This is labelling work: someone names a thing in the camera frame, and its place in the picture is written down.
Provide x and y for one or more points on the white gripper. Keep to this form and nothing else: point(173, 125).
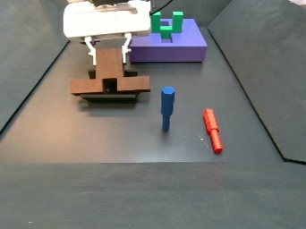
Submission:
point(85, 21)

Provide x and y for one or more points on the red peg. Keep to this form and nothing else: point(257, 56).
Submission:
point(212, 130)

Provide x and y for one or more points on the green U-shaped block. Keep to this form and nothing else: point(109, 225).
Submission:
point(165, 28)

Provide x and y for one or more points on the purple base block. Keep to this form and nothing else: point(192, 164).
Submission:
point(184, 47)

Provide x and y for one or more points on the blue peg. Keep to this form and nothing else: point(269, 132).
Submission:
point(167, 105)

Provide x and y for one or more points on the brown T-shaped block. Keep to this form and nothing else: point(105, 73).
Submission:
point(109, 70)

